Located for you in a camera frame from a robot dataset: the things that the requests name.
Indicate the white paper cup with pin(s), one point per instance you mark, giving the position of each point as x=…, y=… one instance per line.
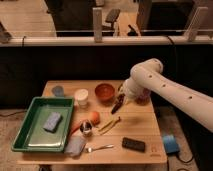
x=81, y=96

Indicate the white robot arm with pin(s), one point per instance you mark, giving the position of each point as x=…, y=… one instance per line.
x=147, y=75

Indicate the wooden table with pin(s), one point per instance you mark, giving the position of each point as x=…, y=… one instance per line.
x=138, y=121

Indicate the purple bowl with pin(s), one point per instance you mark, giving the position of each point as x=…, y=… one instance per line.
x=144, y=97

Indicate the black office chair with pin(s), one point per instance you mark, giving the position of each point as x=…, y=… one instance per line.
x=111, y=18

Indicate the blue sponge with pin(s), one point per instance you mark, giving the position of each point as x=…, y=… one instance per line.
x=52, y=122

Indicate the small blue grey cup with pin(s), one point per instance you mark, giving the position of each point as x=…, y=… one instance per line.
x=58, y=91

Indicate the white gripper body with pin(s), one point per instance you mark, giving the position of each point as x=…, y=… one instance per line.
x=131, y=89

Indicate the black rectangular block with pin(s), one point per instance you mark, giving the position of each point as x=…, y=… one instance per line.
x=133, y=144

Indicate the silver fork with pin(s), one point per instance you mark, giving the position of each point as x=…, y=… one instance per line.
x=91, y=149

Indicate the orange bowl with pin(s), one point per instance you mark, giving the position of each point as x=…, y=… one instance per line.
x=104, y=92

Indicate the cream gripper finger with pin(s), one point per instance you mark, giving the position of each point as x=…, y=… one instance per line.
x=121, y=90

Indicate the orange carrot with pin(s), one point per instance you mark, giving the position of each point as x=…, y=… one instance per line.
x=93, y=118

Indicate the green plastic tray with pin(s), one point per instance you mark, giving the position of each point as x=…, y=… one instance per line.
x=32, y=137

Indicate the dark red grape bunch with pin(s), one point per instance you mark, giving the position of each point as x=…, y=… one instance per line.
x=120, y=99

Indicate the grey folded cloth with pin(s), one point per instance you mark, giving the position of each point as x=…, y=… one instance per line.
x=75, y=146

